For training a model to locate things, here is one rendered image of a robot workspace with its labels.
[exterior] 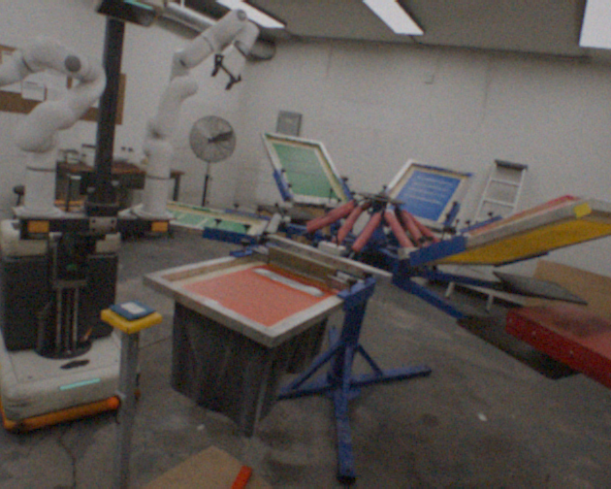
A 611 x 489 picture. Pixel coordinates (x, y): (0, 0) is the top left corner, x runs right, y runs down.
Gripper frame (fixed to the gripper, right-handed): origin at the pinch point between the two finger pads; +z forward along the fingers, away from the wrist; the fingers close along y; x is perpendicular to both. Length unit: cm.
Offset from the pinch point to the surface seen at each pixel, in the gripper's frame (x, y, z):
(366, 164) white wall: -180, -382, -136
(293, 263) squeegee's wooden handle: 40, -51, 54
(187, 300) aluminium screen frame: 47, 1, 83
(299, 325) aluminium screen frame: 80, -17, 73
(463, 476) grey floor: 123, -161, 113
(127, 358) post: 47, 12, 106
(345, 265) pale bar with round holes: 51, -73, 43
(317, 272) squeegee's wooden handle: 52, -53, 53
